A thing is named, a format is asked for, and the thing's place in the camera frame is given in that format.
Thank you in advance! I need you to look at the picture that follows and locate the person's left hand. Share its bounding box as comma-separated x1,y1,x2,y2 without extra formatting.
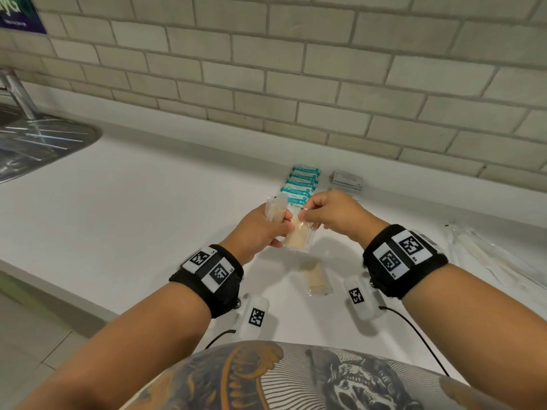
219,202,295,266

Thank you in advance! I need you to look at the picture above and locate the person's right hand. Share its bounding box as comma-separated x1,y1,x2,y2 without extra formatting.
298,189,383,249

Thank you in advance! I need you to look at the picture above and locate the clear packet of beige sticks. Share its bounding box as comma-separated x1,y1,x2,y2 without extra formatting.
283,208,319,253
299,259,334,298
264,195,288,226

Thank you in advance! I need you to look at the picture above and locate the person's left forearm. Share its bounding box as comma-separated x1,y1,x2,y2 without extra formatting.
17,281,213,410

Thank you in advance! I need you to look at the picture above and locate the person's right forearm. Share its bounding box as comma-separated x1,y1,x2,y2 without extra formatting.
401,263,547,410

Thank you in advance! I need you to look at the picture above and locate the row of teal white packets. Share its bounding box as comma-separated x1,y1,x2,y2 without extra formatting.
279,165,321,208

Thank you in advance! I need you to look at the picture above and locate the grey flat box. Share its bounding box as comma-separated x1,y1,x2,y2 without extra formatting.
332,170,364,192

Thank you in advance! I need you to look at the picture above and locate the black marker wristband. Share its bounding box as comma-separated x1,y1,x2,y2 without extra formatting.
362,224,449,300
169,244,244,319

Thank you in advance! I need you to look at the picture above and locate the grey printed shirt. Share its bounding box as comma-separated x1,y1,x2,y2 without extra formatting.
122,341,515,410

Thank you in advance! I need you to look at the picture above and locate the long clear plastic packet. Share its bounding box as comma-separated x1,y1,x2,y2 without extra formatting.
444,222,547,292

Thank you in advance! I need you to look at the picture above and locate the stainless steel sink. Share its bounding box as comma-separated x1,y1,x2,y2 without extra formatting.
0,102,103,184

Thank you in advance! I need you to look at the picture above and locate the black cable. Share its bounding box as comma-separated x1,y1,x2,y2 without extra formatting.
204,329,236,350
378,306,450,377

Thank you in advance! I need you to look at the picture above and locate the dark blue wall poster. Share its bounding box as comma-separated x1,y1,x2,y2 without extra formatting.
0,0,48,35

